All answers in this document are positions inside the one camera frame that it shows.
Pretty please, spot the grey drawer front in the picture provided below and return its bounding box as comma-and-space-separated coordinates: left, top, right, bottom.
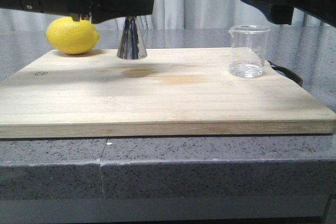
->
1, 195, 335, 223

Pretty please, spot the wooden cutting board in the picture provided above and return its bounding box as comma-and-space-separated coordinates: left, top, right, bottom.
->
1, 48, 335, 138

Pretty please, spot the black cutting board handle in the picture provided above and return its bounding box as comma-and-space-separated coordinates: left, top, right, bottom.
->
268, 61, 303, 87

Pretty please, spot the clear glass beaker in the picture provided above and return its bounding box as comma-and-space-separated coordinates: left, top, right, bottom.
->
228, 25, 270, 78

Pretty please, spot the yellow lemon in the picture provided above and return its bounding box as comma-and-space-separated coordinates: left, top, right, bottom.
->
46, 17, 100, 55

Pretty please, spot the steel double jigger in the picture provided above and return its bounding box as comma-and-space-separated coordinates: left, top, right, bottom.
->
117, 16, 147, 60

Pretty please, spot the grey curtain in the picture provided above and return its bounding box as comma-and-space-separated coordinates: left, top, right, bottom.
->
1, 0, 329, 31

